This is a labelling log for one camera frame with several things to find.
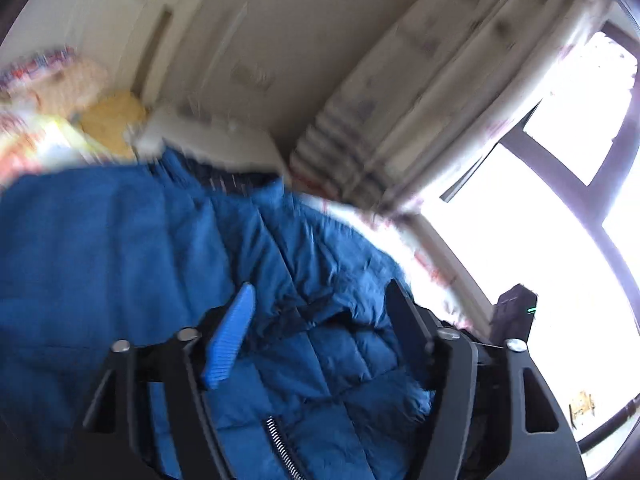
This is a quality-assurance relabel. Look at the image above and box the dark-framed window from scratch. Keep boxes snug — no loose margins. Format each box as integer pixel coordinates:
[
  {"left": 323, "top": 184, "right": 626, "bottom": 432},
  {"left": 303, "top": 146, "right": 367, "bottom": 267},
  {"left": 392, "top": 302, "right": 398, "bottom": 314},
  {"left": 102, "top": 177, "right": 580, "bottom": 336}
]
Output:
[{"left": 440, "top": 25, "right": 640, "bottom": 456}]

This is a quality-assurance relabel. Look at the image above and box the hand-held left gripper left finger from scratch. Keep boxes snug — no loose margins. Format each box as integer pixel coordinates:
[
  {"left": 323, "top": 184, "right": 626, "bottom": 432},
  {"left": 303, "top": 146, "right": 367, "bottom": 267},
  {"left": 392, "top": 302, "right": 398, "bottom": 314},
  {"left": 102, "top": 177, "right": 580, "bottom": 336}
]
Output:
[{"left": 65, "top": 282, "right": 258, "bottom": 480}]

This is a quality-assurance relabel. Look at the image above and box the pale patterned curtain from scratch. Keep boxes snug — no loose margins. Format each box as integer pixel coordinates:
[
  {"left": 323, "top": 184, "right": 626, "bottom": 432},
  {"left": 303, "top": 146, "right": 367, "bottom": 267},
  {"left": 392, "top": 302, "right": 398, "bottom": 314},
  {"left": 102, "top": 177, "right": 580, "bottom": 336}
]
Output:
[{"left": 290, "top": 0, "right": 616, "bottom": 216}]

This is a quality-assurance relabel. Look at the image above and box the white pillow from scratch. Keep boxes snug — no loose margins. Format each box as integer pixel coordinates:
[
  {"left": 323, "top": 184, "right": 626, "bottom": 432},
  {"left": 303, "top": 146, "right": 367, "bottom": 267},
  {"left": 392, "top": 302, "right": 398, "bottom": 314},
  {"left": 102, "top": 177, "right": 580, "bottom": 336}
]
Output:
[{"left": 125, "top": 105, "right": 288, "bottom": 176}]

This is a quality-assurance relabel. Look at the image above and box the striped colourful cloth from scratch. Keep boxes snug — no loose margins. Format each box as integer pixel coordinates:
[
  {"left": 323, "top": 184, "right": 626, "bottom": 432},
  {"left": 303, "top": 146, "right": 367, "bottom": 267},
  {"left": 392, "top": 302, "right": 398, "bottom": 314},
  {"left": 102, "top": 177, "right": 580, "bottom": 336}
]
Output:
[{"left": 0, "top": 47, "right": 76, "bottom": 96}]

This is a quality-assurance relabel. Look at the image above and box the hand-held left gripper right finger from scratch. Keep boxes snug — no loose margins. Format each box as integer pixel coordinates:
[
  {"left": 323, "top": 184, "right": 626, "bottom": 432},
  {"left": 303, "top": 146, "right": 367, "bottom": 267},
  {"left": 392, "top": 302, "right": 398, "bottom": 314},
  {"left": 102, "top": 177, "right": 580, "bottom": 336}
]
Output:
[{"left": 387, "top": 279, "right": 588, "bottom": 480}]

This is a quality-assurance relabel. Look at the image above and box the yellow pillow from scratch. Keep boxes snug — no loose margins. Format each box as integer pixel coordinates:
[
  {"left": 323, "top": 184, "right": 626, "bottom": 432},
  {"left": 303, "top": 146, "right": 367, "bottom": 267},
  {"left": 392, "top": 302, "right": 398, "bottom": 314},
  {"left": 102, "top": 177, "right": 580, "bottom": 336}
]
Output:
[{"left": 80, "top": 91, "right": 148, "bottom": 158}]

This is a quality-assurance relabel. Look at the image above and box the blue puffer jacket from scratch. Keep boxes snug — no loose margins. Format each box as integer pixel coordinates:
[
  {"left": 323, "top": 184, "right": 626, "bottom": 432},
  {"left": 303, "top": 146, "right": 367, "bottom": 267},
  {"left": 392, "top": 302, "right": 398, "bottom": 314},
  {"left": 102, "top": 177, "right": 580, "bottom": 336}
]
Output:
[{"left": 0, "top": 147, "right": 436, "bottom": 480}]

